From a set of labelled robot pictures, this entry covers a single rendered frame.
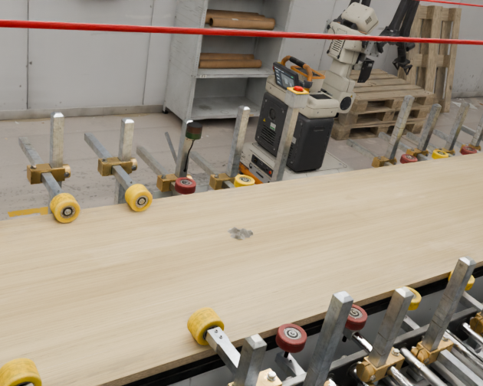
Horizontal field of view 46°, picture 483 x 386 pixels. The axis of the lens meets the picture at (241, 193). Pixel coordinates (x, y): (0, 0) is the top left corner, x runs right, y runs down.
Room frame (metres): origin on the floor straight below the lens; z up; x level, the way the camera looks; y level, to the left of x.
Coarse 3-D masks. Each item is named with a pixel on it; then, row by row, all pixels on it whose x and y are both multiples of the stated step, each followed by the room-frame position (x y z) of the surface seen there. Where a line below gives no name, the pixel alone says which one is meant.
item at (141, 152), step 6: (138, 150) 2.20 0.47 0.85; (144, 150) 2.20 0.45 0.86; (144, 156) 2.15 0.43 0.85; (150, 156) 2.15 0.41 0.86; (150, 162) 2.10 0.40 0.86; (156, 162) 2.10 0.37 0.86; (156, 168) 2.06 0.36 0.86; (162, 168) 2.06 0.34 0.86; (156, 174) 2.05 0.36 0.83; (162, 174) 2.02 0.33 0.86; (168, 174) 2.02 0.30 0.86; (174, 186) 1.93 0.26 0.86; (174, 192) 1.93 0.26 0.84
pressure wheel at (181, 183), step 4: (176, 180) 1.90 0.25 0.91; (180, 180) 1.91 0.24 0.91; (184, 180) 1.92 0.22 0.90; (188, 180) 1.92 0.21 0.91; (192, 180) 1.92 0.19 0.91; (176, 184) 1.87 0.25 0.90; (180, 184) 1.87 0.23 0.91; (184, 184) 1.88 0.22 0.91; (188, 184) 1.89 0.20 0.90; (192, 184) 1.89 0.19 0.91; (176, 188) 1.87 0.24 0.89; (180, 188) 1.86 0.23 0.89; (184, 188) 1.86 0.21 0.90; (188, 188) 1.86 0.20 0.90; (192, 188) 1.88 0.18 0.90; (180, 192) 1.86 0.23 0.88; (184, 192) 1.86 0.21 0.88; (188, 192) 1.86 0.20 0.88; (192, 192) 1.88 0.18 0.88
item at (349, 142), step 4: (348, 140) 2.96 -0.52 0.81; (352, 140) 2.96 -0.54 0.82; (348, 144) 2.95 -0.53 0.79; (352, 144) 2.93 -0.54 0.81; (356, 144) 2.92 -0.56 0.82; (356, 148) 2.90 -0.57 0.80; (360, 148) 2.88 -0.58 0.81; (364, 148) 2.88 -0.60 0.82; (360, 152) 2.87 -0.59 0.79; (364, 152) 2.85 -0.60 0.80; (368, 152) 2.83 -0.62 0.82; (372, 152) 2.84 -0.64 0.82; (368, 156) 2.83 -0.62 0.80; (372, 156) 2.81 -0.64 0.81; (376, 156) 2.80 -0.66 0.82; (372, 160) 2.80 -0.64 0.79; (384, 164) 2.74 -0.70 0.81; (388, 164) 2.72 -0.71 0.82; (392, 164) 2.73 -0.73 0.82
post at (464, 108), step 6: (462, 108) 3.09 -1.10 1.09; (468, 108) 3.10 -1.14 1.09; (462, 114) 3.08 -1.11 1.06; (456, 120) 3.10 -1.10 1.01; (462, 120) 3.09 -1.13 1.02; (456, 126) 3.09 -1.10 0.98; (450, 132) 3.11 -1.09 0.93; (456, 132) 3.09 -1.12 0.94; (450, 138) 3.10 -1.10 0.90; (456, 138) 3.10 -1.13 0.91; (450, 144) 3.08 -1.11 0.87
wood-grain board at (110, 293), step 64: (256, 192) 1.95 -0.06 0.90; (320, 192) 2.06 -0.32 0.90; (384, 192) 2.19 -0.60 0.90; (448, 192) 2.33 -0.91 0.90; (0, 256) 1.25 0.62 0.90; (64, 256) 1.31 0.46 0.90; (128, 256) 1.37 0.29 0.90; (192, 256) 1.44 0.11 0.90; (256, 256) 1.51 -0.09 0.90; (320, 256) 1.59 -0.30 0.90; (384, 256) 1.67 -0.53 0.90; (448, 256) 1.77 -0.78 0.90; (0, 320) 1.01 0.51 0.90; (64, 320) 1.06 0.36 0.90; (128, 320) 1.10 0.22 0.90; (256, 320) 1.20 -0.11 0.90; (64, 384) 0.86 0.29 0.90
